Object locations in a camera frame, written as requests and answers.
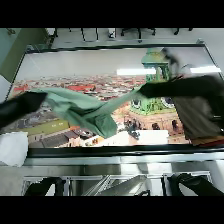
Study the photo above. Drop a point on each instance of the green shirt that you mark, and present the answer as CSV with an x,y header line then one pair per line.
x,y
83,108

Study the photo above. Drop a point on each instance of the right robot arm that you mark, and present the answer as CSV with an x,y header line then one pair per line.
x,y
186,86

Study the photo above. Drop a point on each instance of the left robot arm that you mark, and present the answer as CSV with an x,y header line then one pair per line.
x,y
20,105

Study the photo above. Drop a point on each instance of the brown garment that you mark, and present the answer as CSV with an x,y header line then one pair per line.
x,y
195,116

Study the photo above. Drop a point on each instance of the black office chair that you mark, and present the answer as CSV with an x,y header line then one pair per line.
x,y
138,31

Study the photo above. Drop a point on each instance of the heap of clothes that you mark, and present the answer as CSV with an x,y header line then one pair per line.
x,y
210,141

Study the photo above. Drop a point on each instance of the white garment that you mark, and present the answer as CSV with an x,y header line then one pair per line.
x,y
12,148

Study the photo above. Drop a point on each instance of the silver frame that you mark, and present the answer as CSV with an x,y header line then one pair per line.
x,y
110,160

